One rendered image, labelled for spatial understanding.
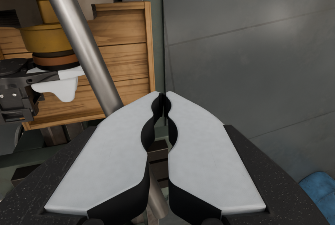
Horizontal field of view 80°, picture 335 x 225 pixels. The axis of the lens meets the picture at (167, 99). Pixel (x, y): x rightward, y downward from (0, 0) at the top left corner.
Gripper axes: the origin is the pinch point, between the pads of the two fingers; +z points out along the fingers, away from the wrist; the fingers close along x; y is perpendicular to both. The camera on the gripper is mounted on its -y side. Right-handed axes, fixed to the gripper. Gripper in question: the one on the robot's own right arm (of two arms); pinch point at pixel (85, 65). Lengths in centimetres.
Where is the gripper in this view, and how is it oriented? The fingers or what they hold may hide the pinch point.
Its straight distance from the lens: 36.0
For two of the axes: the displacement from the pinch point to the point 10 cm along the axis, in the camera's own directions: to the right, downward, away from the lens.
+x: 2.6, 4.7, -8.4
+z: 9.6, -1.2, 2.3
